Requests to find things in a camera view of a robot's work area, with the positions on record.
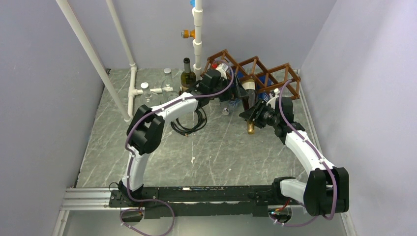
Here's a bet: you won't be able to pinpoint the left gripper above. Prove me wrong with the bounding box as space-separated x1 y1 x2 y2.
209 75 249 103

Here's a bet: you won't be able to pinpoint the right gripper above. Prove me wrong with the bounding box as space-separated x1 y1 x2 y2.
239 98 280 128

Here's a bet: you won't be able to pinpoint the brown gold-capped wine bottle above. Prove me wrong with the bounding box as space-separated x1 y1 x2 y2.
242 79 257 135

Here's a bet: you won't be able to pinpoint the dark green wine bottle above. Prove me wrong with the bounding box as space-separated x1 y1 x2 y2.
180 58 197 92

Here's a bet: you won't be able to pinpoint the clear glass bottle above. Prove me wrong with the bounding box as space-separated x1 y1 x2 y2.
140 82 159 106
161 68 179 103

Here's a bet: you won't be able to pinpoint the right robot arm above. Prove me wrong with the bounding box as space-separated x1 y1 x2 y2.
239 97 350 218

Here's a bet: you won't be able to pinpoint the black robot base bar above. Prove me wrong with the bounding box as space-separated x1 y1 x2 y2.
109 185 297 219

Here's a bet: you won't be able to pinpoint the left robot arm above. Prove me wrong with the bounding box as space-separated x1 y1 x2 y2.
119 69 248 207

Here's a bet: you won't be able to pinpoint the blue label clear bottle left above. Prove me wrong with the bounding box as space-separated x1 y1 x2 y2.
220 99 241 116

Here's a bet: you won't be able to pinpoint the brown wooden wine rack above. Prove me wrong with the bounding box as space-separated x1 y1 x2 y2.
202 49 301 100

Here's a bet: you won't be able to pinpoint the orange valve fitting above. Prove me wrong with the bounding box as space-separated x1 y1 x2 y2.
181 29 196 39

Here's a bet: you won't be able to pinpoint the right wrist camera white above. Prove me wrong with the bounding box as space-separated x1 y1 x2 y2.
267 88 280 109

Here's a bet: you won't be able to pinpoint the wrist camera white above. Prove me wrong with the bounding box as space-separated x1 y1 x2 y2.
211 62 229 78
267 88 280 109

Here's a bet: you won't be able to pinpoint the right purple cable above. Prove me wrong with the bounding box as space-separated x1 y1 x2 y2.
268 79 339 229

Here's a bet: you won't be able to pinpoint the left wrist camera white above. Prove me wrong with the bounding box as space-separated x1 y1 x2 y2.
211 62 229 78

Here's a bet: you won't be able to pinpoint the coiled black cable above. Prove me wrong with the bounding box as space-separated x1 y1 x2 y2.
170 109 208 137

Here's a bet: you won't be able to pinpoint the white PVC pipe frame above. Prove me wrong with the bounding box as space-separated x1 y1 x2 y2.
56 0 203 122

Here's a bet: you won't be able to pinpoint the aluminium rail frame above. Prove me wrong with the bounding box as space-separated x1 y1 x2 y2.
53 186 357 236

